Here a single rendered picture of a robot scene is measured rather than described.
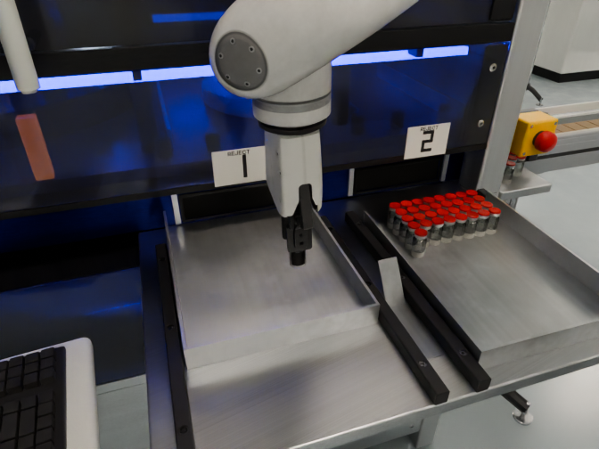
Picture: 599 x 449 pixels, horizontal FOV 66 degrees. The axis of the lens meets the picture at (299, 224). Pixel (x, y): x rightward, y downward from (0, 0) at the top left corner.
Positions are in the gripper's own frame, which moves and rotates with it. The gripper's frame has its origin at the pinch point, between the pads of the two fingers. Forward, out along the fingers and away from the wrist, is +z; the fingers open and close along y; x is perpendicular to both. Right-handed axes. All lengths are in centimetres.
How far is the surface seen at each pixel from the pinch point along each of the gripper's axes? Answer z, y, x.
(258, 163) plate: 0.1, -19.6, -1.3
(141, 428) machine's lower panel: 57, -16, -32
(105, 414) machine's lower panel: 49, -16, -37
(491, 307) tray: 14.0, 7.7, 26.5
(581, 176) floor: 117, -159, 224
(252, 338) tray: 10.0, 7.2, -7.8
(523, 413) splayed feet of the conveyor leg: 102, -19, 76
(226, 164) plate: -0.7, -19.3, -6.4
